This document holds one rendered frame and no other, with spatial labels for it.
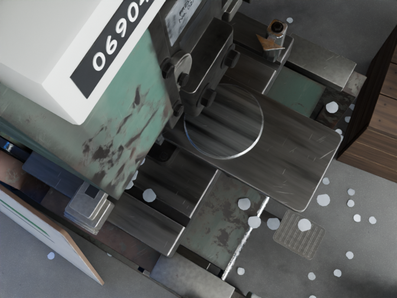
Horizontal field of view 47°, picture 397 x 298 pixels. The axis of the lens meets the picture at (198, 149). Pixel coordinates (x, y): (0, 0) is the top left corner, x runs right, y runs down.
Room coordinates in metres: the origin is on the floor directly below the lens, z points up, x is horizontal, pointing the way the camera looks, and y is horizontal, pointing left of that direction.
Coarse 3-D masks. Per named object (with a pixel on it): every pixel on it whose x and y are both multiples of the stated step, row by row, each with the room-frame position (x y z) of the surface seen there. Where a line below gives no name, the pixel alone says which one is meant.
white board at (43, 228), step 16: (0, 192) 0.25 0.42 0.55; (0, 208) 0.32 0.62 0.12; (16, 208) 0.23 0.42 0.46; (32, 208) 0.19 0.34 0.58; (32, 224) 0.20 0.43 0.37; (48, 224) 0.16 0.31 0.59; (48, 240) 0.18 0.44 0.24; (64, 240) 0.13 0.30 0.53; (64, 256) 0.14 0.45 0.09; (80, 256) 0.10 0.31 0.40; (96, 272) 0.07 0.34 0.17
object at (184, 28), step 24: (168, 0) 0.24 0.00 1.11; (192, 0) 0.26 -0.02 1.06; (216, 0) 0.30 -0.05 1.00; (168, 24) 0.23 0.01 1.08; (192, 24) 0.26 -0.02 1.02; (216, 24) 0.28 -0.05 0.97; (168, 48) 0.23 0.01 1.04; (192, 48) 0.26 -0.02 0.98; (216, 48) 0.25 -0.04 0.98; (192, 72) 0.23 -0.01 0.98; (216, 72) 0.24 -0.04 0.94; (192, 96) 0.20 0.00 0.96
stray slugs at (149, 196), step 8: (328, 104) 0.27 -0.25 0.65; (336, 104) 0.26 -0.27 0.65; (144, 160) 0.21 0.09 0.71; (128, 184) 0.17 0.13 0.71; (144, 192) 0.16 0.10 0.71; (152, 192) 0.15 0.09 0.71; (152, 200) 0.14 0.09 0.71; (240, 200) 0.12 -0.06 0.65; (248, 200) 0.12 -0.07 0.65; (320, 200) 0.09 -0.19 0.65; (328, 200) 0.09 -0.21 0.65; (240, 208) 0.11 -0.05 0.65; (256, 216) 0.09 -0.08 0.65; (256, 224) 0.07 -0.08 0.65; (272, 224) 0.07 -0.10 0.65; (304, 224) 0.06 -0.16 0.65
